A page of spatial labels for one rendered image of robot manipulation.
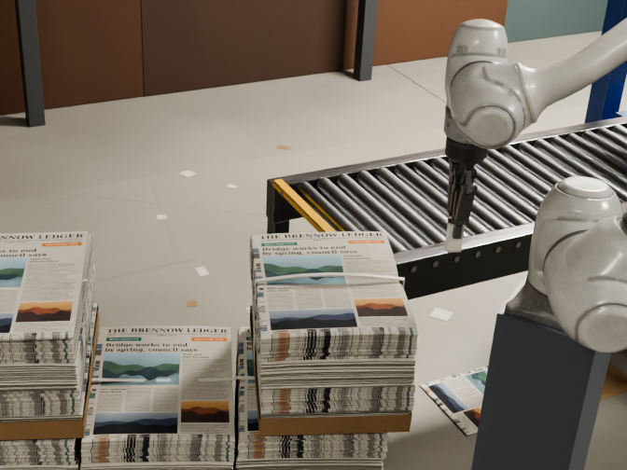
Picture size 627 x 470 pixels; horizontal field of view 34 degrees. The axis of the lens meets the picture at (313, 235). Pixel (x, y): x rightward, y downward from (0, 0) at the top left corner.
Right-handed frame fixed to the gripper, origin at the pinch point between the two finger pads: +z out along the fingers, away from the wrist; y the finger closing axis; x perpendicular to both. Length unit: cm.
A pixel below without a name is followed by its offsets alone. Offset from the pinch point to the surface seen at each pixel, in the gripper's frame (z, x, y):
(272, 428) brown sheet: 30.8, -34.6, 18.3
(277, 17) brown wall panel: 80, -9, -385
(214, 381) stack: 34, -45, 0
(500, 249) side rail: 39, 30, -61
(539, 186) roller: 37, 49, -94
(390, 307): 10.1, -12.9, 9.3
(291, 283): 10.3, -30.7, 0.4
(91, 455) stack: 37, -68, 18
